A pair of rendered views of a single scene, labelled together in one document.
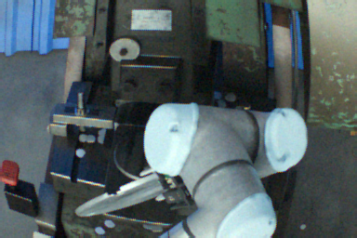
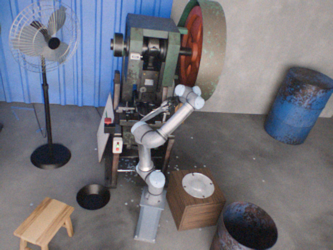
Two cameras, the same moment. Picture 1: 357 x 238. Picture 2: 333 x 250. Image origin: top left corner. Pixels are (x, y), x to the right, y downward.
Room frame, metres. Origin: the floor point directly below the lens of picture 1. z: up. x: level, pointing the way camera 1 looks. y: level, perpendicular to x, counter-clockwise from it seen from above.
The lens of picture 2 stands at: (-0.74, 0.76, 2.21)
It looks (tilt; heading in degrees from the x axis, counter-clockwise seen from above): 35 degrees down; 335
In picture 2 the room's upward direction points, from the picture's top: 12 degrees clockwise
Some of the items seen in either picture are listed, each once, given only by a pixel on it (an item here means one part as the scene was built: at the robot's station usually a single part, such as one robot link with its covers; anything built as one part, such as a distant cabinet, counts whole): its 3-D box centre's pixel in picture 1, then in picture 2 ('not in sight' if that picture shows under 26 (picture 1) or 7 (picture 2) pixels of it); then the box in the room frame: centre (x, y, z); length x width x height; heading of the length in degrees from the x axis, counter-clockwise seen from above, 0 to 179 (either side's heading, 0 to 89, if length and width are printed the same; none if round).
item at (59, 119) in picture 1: (78, 110); (125, 106); (1.47, 0.20, 0.76); 0.17 x 0.06 x 0.10; 82
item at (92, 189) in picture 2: not in sight; (93, 198); (1.05, 0.52, 0.04); 0.30 x 0.30 x 0.07
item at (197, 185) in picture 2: not in sight; (197, 184); (0.78, -0.35, 0.35); 0.29 x 0.29 x 0.01
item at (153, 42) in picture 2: not in sight; (151, 55); (1.45, 0.03, 1.27); 0.21 x 0.12 x 0.34; 172
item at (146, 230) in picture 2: not in sight; (149, 215); (0.64, 0.12, 0.23); 0.19 x 0.19 x 0.45; 66
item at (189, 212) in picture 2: not in sight; (194, 198); (0.78, -0.35, 0.18); 0.40 x 0.38 x 0.35; 179
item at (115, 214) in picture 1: (146, 197); (145, 121); (1.28, 0.06, 0.72); 0.25 x 0.14 x 0.14; 172
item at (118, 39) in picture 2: not in sight; (121, 46); (1.50, 0.28, 1.31); 0.22 x 0.12 x 0.22; 172
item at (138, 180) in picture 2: not in sight; (138, 165); (1.32, 0.05, 0.14); 0.59 x 0.10 x 0.05; 172
